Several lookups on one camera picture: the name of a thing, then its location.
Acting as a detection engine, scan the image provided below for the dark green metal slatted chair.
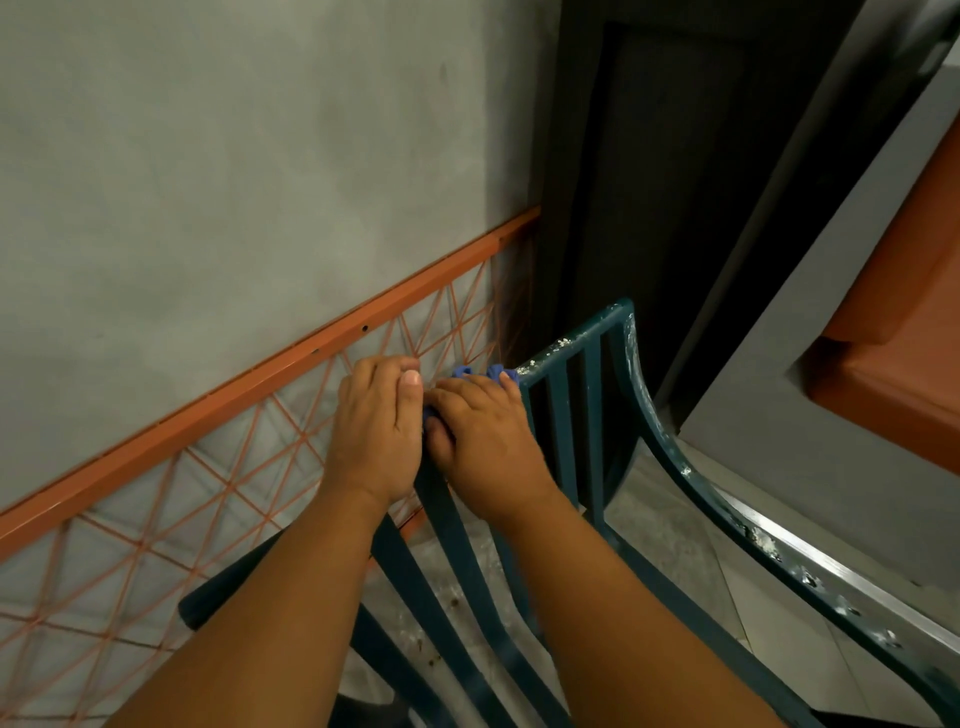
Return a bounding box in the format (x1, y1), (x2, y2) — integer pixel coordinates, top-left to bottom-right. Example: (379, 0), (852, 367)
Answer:
(178, 298), (960, 728)

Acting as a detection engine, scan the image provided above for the person's left hand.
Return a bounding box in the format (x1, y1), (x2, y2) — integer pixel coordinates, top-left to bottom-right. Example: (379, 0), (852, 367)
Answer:
(322, 354), (425, 510)

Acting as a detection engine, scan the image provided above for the person's left forearm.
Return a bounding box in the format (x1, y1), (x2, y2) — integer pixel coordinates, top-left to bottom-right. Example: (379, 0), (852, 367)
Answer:
(104, 479), (391, 728)

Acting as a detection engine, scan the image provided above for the orange wire mesh fence panel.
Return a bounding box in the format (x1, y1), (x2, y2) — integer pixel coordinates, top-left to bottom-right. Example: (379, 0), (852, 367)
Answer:
(0, 206), (541, 728)

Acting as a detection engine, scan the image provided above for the person's right hand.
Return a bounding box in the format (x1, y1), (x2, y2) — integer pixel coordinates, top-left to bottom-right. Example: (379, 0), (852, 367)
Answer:
(423, 372), (560, 530)

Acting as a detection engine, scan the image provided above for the black partition panel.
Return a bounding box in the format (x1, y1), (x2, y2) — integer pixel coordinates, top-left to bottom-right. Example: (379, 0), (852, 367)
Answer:
(532, 0), (960, 429)

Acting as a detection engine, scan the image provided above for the orange cushioned booth bench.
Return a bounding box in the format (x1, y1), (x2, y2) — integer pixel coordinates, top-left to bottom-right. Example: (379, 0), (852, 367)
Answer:
(678, 63), (960, 594)

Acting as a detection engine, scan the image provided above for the blue cleaning cloth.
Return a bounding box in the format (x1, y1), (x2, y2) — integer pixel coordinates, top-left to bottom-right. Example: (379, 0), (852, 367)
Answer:
(422, 363), (520, 421)

